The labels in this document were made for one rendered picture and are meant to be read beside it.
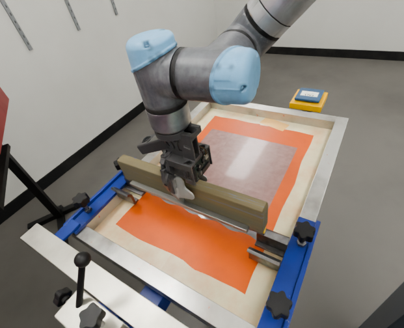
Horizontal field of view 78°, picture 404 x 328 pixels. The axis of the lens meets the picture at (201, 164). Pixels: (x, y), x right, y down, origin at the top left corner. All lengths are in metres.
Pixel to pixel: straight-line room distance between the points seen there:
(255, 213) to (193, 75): 0.29
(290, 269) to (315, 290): 1.09
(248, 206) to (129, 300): 0.30
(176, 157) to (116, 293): 0.30
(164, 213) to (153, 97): 0.43
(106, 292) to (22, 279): 1.67
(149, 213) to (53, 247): 0.25
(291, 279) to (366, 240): 1.36
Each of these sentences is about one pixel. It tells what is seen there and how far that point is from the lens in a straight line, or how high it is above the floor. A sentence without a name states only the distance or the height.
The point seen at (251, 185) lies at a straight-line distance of 0.78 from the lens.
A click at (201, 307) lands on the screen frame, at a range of 0.58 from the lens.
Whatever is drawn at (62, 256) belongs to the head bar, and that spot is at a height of 1.04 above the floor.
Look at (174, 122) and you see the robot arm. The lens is 0.42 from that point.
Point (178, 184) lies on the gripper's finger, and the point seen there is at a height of 1.15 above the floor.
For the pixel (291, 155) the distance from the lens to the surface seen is 0.88.
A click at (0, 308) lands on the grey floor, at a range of 2.22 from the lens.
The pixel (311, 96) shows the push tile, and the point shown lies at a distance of 1.18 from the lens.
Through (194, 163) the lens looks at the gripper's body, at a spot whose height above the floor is 1.23.
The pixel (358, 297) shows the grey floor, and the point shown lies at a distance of 1.73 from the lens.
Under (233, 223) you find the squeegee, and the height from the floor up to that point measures 1.08.
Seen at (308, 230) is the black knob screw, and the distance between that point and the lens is 0.58.
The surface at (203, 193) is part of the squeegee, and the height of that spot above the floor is 1.13.
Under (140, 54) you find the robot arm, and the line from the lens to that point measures 0.38.
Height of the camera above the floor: 1.54
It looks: 42 degrees down
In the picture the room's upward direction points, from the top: 11 degrees counter-clockwise
